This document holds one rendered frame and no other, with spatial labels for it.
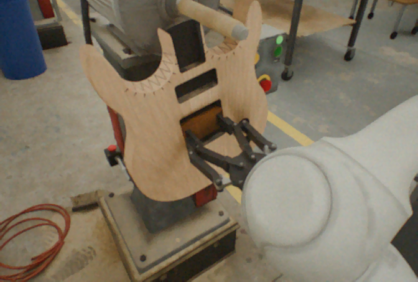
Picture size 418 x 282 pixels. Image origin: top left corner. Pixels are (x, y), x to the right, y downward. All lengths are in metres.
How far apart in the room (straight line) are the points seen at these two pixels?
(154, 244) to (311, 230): 1.14
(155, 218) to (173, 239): 0.12
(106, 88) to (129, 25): 0.23
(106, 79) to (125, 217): 1.03
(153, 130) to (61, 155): 1.81
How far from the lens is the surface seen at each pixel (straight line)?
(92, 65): 0.47
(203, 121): 0.61
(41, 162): 2.35
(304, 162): 0.24
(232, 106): 0.64
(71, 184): 2.10
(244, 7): 0.59
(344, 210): 0.24
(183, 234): 1.36
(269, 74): 0.95
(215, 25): 0.55
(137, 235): 1.38
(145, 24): 0.68
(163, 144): 0.59
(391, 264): 0.42
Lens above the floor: 1.43
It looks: 37 degrees down
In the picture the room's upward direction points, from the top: straight up
